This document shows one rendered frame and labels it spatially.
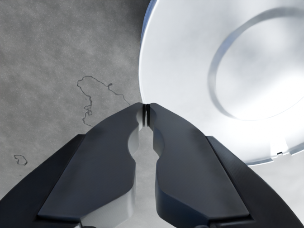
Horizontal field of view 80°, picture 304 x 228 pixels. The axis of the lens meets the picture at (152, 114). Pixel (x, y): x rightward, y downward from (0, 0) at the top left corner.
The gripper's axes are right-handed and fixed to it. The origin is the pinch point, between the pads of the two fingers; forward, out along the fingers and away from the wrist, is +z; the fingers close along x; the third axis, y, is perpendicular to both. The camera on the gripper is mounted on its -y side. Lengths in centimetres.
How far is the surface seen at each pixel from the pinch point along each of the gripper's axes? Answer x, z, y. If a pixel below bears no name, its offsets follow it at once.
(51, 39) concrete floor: -26, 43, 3
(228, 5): 7.7, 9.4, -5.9
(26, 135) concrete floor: -43, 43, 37
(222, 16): 7.3, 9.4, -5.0
